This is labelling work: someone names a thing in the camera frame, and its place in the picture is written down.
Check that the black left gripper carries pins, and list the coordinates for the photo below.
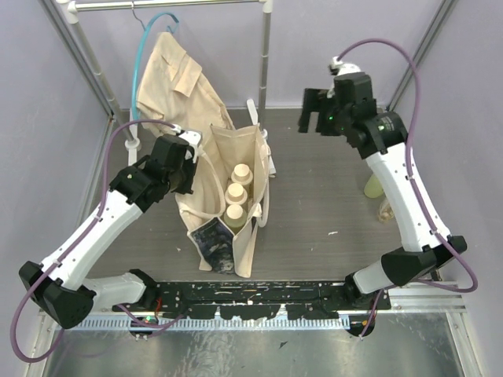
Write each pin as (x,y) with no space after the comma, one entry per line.
(185,173)

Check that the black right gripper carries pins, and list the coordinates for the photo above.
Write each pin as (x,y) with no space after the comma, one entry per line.
(314,100)

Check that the cream canvas tote bag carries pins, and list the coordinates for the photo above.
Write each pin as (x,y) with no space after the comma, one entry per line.
(202,212)

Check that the beige labelled bottle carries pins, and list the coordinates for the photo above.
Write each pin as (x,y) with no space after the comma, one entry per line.
(242,174)

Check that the green bottle beige cap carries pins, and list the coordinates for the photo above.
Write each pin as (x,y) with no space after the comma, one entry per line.
(235,218)

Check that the green flip-cap bottle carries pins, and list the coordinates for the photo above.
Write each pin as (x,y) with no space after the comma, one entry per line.
(373,188)

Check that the amber clear bottle white cap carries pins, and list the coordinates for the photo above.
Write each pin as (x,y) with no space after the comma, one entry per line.
(385,212)

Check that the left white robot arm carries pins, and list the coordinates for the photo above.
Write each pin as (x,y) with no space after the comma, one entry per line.
(61,287)

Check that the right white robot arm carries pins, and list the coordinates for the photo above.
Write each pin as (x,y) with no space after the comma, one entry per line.
(427,244)

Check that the teal clothes hanger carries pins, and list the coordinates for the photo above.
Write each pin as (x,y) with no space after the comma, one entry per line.
(138,57)

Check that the beige hanging shirt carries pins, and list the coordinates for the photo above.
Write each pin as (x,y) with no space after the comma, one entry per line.
(174,89)

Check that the white metal clothes rack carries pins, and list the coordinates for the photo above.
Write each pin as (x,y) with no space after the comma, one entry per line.
(71,9)

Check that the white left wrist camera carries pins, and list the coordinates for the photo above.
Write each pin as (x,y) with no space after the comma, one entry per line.
(193,138)

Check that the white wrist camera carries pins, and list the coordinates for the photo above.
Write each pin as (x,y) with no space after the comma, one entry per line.
(337,67)
(193,138)

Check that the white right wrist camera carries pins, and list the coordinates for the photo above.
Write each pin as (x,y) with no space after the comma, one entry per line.
(337,67)

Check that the aluminium frame rail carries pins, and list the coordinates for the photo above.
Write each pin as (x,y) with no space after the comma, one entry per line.
(413,298)

